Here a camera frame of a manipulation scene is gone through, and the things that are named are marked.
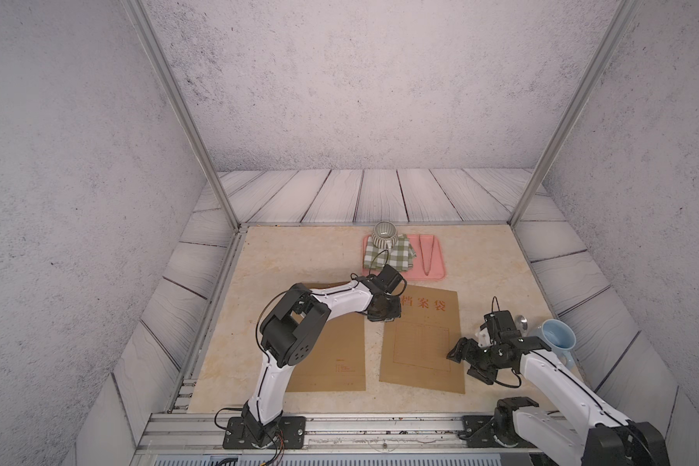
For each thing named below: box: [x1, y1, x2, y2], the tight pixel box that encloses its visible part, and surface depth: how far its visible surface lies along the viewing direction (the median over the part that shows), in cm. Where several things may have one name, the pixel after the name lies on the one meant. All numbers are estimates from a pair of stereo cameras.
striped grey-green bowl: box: [370, 221, 399, 249], surface depth 110 cm
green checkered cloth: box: [363, 233, 417, 272], surface depth 110 cm
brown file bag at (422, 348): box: [378, 285, 466, 395], surface depth 91 cm
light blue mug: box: [540, 318, 577, 369], surface depth 85 cm
